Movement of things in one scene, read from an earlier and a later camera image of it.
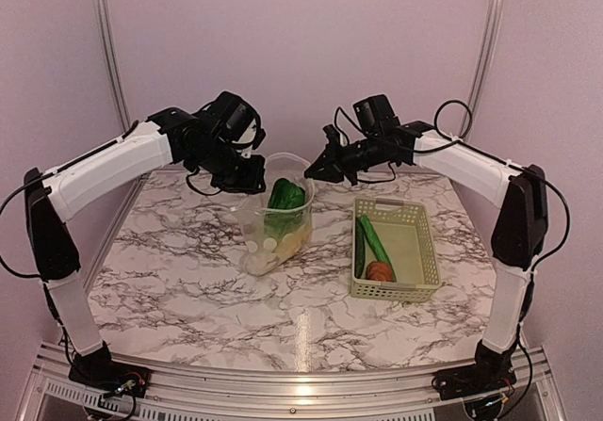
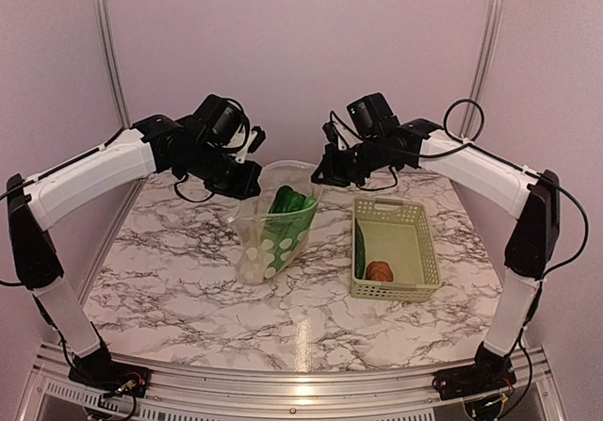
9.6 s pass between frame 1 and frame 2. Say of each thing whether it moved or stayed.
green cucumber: moved
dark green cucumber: stayed
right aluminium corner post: stayed
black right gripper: stayed
